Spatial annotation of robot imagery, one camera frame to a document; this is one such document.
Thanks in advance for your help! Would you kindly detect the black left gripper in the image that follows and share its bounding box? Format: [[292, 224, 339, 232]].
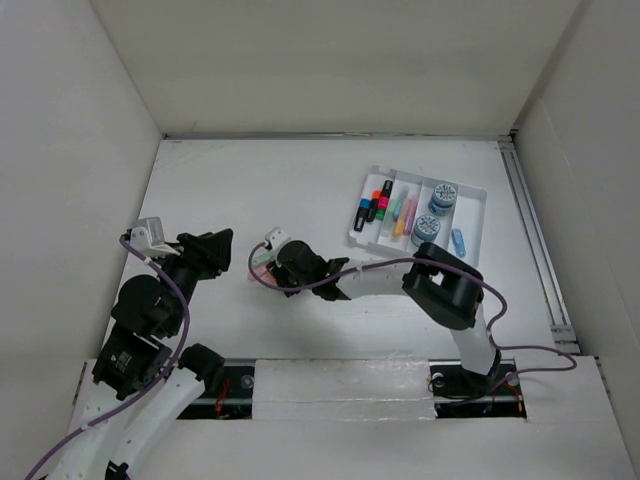
[[153, 227, 233, 334]]

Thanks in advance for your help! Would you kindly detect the pink correction tape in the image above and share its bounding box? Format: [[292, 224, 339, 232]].
[[248, 266, 269, 281]]

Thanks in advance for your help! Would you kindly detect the blue cap black highlighter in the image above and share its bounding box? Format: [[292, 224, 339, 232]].
[[353, 198, 370, 232]]

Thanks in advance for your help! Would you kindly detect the green cap pastel highlighter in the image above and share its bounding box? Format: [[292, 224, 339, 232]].
[[380, 199, 397, 238]]

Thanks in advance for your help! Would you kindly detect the orange cap black highlighter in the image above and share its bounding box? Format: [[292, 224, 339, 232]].
[[369, 189, 381, 212]]

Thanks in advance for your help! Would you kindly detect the pink cap black highlighter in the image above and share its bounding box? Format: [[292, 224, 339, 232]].
[[378, 180, 393, 211]]

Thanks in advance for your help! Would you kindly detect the yellow pastel highlighter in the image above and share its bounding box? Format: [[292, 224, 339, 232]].
[[393, 211, 407, 238]]

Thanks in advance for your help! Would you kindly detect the blue cap pastel highlighter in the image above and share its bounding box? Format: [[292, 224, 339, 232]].
[[393, 187, 409, 221]]

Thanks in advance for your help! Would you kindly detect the purple cap pastel highlighter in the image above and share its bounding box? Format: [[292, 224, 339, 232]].
[[404, 206, 417, 236]]

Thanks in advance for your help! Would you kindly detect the blue correction tape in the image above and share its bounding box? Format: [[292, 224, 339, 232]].
[[451, 228, 467, 258]]

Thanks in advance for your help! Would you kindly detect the green correction tape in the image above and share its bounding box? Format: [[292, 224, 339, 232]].
[[252, 250, 274, 268]]

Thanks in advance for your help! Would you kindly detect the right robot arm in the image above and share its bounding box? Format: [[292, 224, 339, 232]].
[[267, 240, 501, 394]]

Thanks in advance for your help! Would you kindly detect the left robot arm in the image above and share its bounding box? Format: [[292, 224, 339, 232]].
[[27, 217, 233, 479]]

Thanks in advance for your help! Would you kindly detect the white compartment organizer tray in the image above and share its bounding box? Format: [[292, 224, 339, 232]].
[[349, 166, 487, 267]]

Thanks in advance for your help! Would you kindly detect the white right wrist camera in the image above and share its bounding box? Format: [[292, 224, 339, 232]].
[[265, 227, 291, 250]]

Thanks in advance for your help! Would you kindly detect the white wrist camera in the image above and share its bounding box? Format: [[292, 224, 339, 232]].
[[265, 227, 291, 250], [128, 217, 174, 258]]

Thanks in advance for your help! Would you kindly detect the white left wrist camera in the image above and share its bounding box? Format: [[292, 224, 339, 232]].
[[128, 217, 174, 258]]

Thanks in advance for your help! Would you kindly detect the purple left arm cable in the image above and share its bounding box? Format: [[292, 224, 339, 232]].
[[24, 237, 191, 480]]

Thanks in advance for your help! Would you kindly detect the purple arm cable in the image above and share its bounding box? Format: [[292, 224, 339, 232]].
[[247, 241, 577, 404], [24, 237, 191, 480]]

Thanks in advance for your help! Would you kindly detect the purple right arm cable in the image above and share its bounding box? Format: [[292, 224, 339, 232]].
[[247, 241, 577, 404]]

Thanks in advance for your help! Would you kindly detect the aluminium frame rail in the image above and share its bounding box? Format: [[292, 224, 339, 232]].
[[498, 136, 582, 355]]

